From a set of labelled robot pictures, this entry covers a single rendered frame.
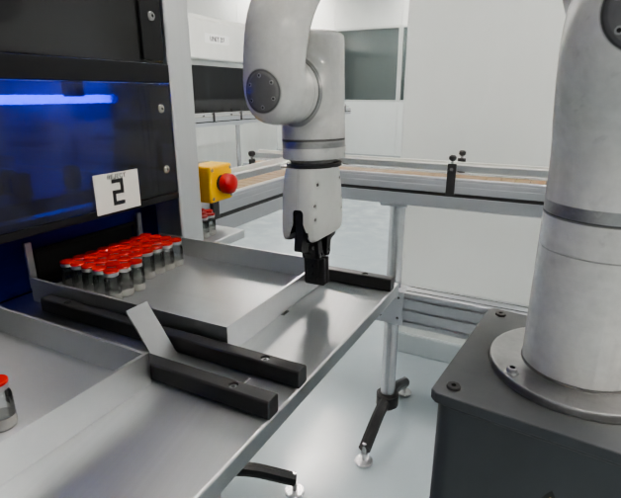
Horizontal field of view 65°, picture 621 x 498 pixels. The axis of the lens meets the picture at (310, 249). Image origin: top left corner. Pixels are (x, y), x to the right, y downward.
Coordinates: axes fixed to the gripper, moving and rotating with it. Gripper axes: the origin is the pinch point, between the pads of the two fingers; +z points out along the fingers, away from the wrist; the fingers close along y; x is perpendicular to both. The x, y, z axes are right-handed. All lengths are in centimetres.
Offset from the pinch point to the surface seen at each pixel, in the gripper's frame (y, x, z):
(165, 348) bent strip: 23.5, -7.1, 2.7
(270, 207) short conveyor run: -54, -42, 5
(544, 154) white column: -144, 22, -2
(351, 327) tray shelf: 6.9, 8.3, 4.5
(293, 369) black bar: 21.7, 8.3, 2.5
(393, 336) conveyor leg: -87, -16, 54
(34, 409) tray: 36.5, -11.2, 3.7
